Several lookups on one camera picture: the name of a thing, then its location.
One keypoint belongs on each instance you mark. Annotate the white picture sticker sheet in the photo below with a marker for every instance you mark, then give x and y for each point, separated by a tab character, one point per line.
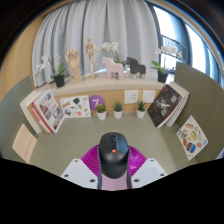
75	106

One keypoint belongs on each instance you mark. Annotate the pink horse figure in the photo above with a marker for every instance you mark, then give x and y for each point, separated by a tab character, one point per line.
111	66

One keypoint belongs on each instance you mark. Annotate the white book stack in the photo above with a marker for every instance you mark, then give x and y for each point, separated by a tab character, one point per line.
181	103

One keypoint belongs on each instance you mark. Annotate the wooden back shelf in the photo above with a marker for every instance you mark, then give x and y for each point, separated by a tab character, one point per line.
100	85

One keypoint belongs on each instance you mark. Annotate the pale pink card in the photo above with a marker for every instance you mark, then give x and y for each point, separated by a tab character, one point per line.
24	143

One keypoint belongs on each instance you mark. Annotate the dark horse figure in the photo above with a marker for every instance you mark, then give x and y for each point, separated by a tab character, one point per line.
136	65

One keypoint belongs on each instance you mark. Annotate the black computer mouse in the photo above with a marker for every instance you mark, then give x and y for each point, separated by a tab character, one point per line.
113	156

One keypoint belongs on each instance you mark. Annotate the wooden hand model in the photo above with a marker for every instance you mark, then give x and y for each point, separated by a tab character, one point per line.
74	63

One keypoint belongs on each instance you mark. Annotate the white and brown books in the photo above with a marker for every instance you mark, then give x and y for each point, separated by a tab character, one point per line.
28	110

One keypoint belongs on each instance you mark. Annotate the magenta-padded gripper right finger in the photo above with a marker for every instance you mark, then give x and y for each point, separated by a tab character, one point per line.
150	170

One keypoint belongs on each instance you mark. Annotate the grey curtain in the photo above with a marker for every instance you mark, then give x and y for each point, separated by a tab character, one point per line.
126	23

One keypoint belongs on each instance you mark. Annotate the green felt desk partition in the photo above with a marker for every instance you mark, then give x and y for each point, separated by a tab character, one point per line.
13	103
206	100

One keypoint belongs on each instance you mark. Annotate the window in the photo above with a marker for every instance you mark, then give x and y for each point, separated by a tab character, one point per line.
196	50

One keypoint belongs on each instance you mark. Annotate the white orchid black pot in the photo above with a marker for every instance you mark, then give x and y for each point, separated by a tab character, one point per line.
59	81
162	77
111	46

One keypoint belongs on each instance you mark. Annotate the wooden mannequin figure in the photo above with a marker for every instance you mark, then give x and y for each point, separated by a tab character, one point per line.
90	50

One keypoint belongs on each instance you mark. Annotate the white wall socket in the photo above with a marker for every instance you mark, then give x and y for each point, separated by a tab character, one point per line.
148	96
131	96

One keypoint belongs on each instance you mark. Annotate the small succulent white pot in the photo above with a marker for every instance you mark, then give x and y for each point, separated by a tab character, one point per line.
118	114
101	115
141	114

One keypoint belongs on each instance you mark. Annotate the food sticker sheet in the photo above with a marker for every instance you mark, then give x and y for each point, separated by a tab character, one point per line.
192	138

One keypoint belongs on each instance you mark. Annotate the black cover book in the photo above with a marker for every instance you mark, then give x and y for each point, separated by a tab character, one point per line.
164	105

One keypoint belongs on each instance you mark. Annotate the red spine magazine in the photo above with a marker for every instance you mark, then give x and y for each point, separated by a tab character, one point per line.
49	111

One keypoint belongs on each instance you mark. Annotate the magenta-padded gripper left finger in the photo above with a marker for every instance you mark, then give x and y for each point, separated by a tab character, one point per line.
76	171

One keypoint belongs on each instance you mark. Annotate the round purple number sign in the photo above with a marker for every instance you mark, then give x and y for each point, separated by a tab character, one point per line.
96	100

